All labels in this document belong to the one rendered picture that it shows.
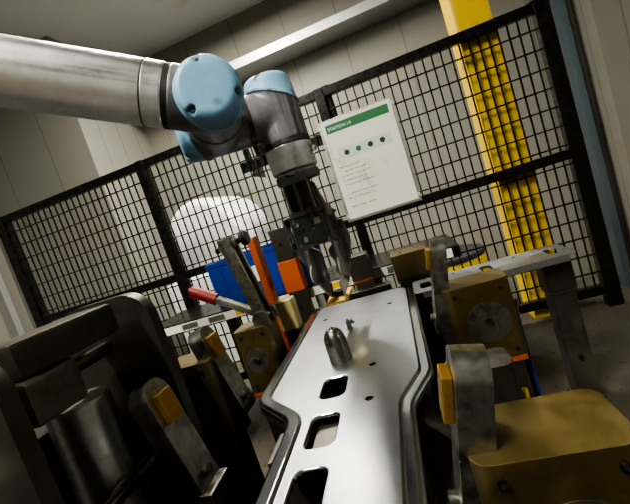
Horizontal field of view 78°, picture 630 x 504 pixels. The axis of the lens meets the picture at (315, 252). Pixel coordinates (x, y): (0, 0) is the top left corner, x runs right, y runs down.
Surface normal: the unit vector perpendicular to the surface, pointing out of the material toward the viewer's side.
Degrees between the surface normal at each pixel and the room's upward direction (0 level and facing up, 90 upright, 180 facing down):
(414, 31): 90
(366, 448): 0
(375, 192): 90
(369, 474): 0
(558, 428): 0
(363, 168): 90
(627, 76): 90
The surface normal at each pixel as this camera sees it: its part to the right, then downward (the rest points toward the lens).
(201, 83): 0.22, 0.04
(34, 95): 0.10, 0.73
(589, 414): -0.31, -0.95
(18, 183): -0.20, 0.17
